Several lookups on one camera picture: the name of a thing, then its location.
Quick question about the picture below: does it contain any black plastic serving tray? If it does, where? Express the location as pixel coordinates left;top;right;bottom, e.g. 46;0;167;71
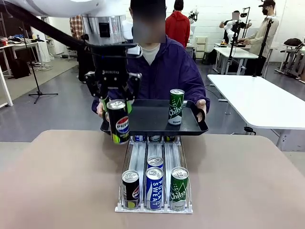
100;99;210;136

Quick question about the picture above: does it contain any black floor bag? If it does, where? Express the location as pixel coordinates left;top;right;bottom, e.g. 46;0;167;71
10;57;31;79

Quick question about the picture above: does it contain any black microphone stand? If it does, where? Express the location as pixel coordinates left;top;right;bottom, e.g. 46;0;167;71
18;26;59;104

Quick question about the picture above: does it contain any black tripod with camera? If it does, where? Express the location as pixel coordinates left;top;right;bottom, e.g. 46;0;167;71
225;20;246;75

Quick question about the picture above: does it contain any left arm black cable sleeve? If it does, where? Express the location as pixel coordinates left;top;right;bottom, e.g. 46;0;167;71
0;2;139;48

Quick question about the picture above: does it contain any tall black camera tripod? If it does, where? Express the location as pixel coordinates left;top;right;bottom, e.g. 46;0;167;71
252;15;275;77

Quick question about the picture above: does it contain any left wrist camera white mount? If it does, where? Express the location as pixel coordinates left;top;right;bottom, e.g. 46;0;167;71
126;44;143;59

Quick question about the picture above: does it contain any white wire can rack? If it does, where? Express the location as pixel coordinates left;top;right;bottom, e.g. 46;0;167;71
115;135;194;215

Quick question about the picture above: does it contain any cluttered white side table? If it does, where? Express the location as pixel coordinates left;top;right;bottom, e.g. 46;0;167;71
0;35;45;77

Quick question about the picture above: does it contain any person's left forearm purple sleeve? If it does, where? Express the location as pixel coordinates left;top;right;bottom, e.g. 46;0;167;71
190;71;211;113

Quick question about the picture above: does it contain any large white rounded table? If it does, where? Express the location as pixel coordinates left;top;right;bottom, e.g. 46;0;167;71
206;74;305;151

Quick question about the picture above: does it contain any white rectangular desk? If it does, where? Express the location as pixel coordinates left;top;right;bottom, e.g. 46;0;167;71
213;46;259;76

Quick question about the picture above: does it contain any metal equipment cart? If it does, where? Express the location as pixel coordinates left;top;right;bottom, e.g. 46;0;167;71
275;42;305;83

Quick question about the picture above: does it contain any person's left hand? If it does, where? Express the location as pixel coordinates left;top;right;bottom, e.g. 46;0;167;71
195;99;207;123

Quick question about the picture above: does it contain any person in beige jacket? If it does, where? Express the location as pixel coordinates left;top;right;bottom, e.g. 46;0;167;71
243;0;279;77

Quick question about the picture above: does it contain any person in red hoodie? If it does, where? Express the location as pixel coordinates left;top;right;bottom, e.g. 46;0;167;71
165;0;191;48

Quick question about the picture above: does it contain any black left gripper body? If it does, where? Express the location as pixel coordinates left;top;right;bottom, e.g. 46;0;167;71
94;56;130;89

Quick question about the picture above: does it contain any person in plaid shirt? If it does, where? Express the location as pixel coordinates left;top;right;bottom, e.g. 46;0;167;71
69;14;95;84

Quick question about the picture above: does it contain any person's right forearm purple sleeve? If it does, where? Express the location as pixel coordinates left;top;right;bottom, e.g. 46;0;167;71
91;96;102;112

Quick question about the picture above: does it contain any person in purple hoodie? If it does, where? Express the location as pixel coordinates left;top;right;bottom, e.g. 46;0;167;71
91;0;211;115

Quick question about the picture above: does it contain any white desk frame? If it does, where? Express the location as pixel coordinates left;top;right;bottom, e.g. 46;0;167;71
0;65;14;109

